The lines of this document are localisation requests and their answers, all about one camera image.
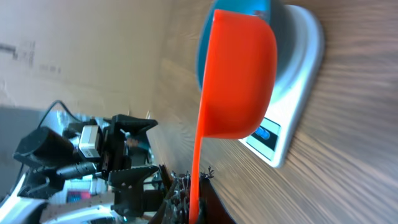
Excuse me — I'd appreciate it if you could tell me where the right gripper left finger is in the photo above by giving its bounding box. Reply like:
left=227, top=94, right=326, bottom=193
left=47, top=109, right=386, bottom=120
left=155, top=171, right=190, bottom=224

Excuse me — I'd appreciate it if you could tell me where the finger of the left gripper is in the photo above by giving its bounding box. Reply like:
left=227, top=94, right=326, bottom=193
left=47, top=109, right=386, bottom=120
left=110, top=114, right=158, bottom=135
left=108, top=166, right=160, bottom=218

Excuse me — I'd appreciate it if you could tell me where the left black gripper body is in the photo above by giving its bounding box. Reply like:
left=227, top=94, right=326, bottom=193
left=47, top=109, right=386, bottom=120
left=99, top=124, right=153, bottom=181

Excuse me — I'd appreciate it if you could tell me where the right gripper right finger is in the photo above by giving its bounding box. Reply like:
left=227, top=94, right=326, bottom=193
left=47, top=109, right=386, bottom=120
left=197, top=167, right=236, bottom=224

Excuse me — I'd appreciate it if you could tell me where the red scoop with blue handle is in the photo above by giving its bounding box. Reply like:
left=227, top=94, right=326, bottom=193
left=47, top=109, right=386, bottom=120
left=189, top=9, right=277, bottom=223

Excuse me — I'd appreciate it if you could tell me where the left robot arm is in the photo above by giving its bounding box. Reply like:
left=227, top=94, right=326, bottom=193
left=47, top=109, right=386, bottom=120
left=1, top=114, right=165, bottom=223

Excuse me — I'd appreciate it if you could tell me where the white digital kitchen scale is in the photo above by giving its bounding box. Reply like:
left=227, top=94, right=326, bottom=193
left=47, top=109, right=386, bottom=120
left=239, top=4, right=325, bottom=168

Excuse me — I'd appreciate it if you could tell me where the blue metal bowl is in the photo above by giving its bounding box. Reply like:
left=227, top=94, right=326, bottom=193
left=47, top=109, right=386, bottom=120
left=197, top=0, right=287, bottom=86

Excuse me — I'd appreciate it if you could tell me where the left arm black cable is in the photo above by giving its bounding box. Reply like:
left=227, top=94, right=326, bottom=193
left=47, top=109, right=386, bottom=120
left=9, top=99, right=81, bottom=194

